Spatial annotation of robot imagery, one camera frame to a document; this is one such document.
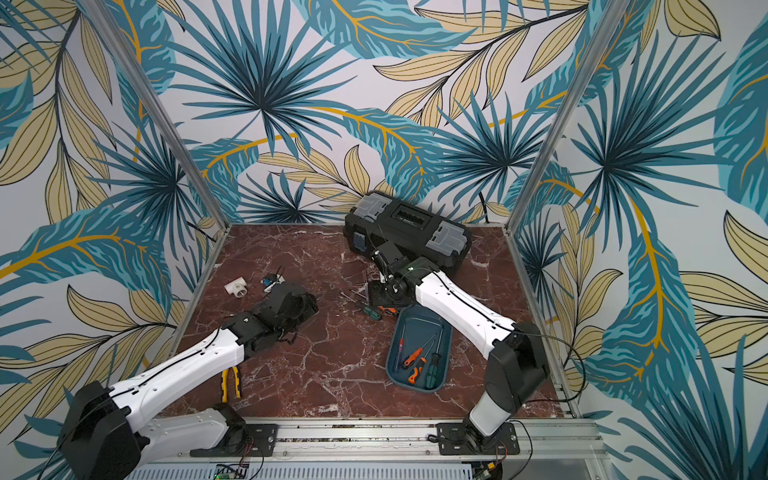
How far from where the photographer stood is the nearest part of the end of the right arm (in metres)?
0.57

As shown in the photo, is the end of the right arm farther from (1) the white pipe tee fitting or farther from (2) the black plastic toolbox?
(1) the white pipe tee fitting

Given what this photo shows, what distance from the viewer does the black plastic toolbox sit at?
0.92 m

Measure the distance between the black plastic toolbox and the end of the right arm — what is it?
24 centimetres
